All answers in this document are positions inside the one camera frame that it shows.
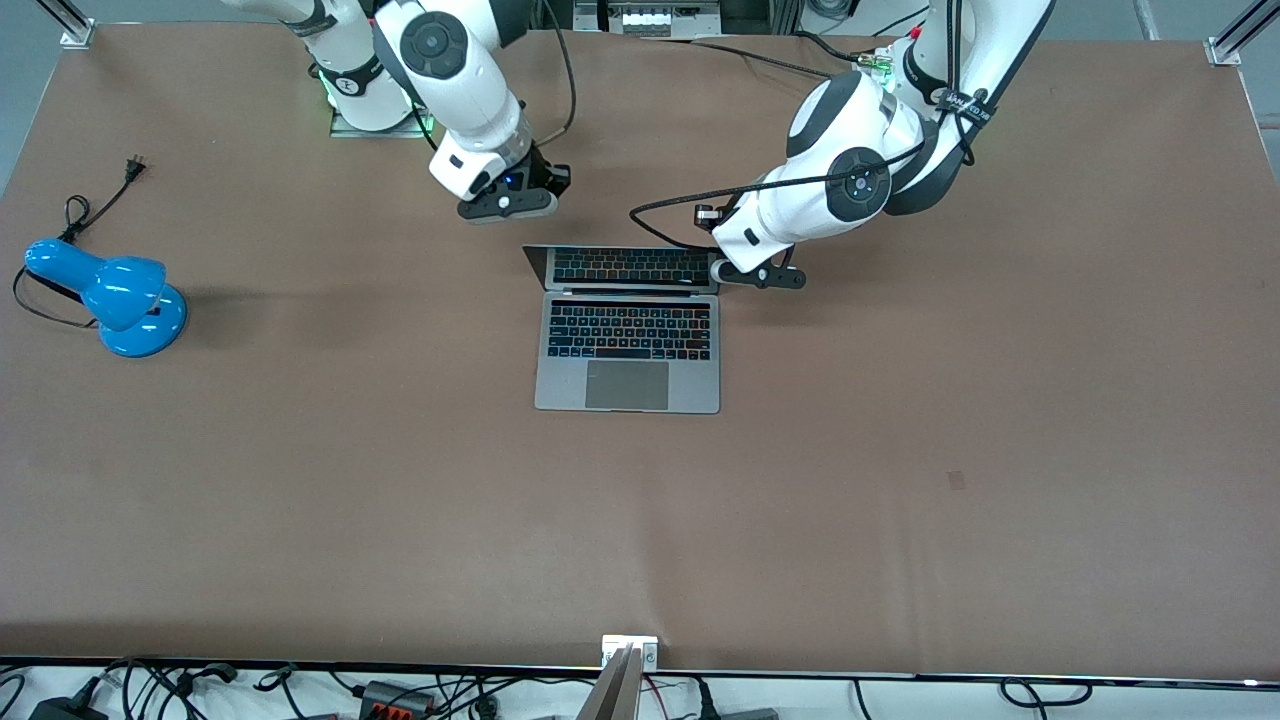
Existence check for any black lamp power cable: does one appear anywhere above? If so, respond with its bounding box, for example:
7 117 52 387
12 155 149 331

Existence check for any white power strip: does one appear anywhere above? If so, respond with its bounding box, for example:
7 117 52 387
600 0 723 39

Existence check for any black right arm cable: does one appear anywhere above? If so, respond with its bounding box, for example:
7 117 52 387
430 0 579 151

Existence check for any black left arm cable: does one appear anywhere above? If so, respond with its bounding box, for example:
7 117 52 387
629 0 979 251

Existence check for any black looped floor cable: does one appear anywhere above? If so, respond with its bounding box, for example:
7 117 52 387
1000 677 1097 709

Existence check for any blue desk lamp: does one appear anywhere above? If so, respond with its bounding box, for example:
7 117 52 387
24 238 189 359

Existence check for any aluminium frame post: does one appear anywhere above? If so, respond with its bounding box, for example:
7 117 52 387
1205 0 1280 67
35 0 97 49

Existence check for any black cable behind arms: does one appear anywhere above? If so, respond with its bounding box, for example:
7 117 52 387
655 28 873 81

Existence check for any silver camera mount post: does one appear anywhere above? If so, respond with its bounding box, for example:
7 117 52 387
575 634 661 720

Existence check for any silver grey laptop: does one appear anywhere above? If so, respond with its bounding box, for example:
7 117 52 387
522 245 723 415

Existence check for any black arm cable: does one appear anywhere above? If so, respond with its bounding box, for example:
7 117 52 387
430 0 579 151
629 0 979 251

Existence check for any black orange power adapter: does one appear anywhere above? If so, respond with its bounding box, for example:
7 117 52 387
358 680 437 717

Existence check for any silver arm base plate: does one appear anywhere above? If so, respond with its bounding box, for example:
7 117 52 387
330 105 437 139

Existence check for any black tangled floor cable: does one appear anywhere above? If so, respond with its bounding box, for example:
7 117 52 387
100 657 301 720

